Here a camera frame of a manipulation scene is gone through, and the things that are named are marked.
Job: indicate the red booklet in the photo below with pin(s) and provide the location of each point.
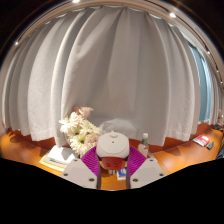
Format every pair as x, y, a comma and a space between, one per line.
201, 140

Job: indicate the upright blue book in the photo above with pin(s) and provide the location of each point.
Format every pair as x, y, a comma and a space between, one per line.
122, 173

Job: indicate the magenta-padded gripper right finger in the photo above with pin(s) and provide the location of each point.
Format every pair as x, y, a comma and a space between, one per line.
148, 171

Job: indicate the red and white charger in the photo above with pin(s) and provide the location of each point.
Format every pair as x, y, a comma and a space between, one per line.
112, 146

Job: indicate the window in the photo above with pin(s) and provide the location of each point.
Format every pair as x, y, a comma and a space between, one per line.
201, 83

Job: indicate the small dark object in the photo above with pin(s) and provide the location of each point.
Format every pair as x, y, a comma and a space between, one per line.
210, 145

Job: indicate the flat white book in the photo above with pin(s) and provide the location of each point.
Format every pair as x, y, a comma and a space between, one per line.
61, 154

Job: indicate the flat yellow book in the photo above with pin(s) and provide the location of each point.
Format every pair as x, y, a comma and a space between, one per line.
50, 163

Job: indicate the clear green-capped drink bottle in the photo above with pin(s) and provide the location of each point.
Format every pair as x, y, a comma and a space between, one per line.
143, 146

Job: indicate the white curtain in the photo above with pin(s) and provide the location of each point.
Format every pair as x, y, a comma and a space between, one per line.
110, 66

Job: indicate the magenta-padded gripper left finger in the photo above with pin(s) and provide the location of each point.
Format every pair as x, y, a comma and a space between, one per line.
78, 171

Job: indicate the white and pink flowers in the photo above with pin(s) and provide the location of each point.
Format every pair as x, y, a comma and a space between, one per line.
80, 133

